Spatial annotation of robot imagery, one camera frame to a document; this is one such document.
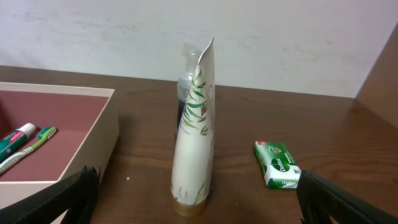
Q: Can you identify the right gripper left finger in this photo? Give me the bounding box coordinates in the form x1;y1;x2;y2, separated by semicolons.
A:
1;166;101;224

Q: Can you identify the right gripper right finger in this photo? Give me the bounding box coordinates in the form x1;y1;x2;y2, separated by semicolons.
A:
296;170;397;224

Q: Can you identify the green white toothbrush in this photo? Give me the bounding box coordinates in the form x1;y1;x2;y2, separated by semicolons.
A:
1;126;57;175

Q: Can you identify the teal toothpaste tube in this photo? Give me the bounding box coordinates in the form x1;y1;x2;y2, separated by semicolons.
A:
1;123;36;162

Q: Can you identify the green soap bar pack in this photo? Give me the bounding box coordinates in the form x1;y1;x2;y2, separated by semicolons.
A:
254;141;301;190

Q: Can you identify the white box pink interior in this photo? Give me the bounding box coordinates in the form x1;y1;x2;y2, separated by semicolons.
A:
1;82;119;209

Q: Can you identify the white leaf-print lotion tube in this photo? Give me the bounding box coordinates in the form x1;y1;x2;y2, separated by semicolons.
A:
170;39;215;217

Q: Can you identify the clear pump soap bottle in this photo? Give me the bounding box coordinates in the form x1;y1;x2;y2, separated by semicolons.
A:
175;43;201;137

